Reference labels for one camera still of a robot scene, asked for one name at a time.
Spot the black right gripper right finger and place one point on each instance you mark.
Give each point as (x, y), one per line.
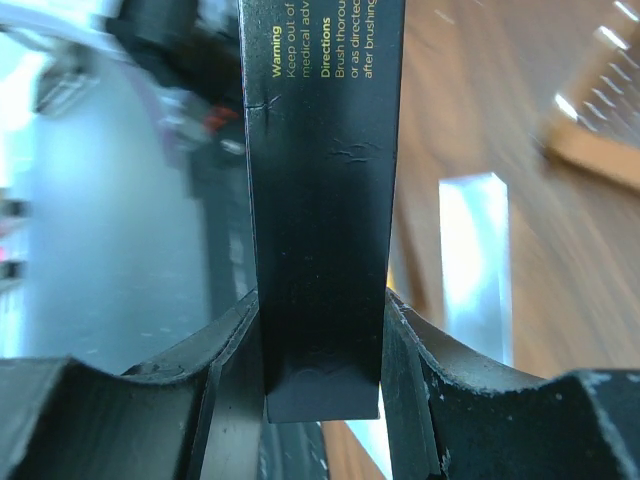
(454, 413)

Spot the silver R&O charcoal toothpaste box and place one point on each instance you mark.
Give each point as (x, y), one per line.
(322, 82)

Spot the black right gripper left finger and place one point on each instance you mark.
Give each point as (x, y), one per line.
(192, 412)

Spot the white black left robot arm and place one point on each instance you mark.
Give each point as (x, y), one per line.
(183, 57)

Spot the wooden three-tier shelf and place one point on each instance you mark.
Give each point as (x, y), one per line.
(594, 120)

